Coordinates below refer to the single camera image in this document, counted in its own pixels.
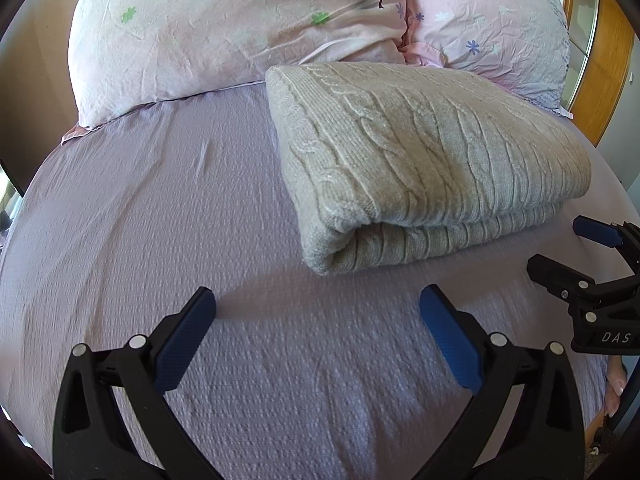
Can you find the pink pillow with tree print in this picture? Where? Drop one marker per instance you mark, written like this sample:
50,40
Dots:
215,30

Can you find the pink pillow with white flowers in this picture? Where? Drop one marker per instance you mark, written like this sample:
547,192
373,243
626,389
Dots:
490,25

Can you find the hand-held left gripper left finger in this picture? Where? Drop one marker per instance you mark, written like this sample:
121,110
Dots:
181,347

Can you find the wooden wardrobe with glass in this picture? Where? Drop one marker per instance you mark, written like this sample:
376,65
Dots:
607,60

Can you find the person's right hand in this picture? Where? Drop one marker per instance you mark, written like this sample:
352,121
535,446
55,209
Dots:
614,385

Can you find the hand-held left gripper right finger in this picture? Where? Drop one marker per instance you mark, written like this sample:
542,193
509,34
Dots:
450,341

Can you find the lavender bed sheet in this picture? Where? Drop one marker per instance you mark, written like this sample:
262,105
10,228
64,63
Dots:
200,220

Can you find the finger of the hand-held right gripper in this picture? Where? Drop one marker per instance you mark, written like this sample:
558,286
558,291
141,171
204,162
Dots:
555,272
595,230

